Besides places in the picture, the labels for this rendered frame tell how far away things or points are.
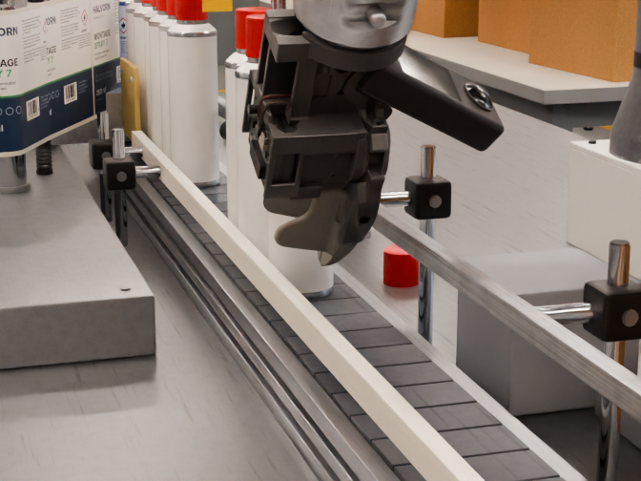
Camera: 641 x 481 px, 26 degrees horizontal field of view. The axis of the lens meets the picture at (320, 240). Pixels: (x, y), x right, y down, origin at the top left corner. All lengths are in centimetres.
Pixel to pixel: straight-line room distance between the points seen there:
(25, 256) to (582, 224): 56
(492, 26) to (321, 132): 272
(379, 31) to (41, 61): 73
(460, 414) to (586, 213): 59
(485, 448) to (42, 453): 30
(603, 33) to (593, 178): 161
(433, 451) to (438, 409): 15
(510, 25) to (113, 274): 244
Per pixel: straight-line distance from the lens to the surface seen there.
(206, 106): 144
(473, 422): 84
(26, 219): 134
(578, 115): 293
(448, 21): 373
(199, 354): 110
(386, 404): 77
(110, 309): 108
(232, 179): 121
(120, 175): 139
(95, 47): 166
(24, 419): 99
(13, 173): 145
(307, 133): 87
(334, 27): 83
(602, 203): 138
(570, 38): 309
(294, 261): 105
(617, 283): 80
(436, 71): 92
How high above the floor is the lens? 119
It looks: 15 degrees down
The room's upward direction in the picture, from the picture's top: straight up
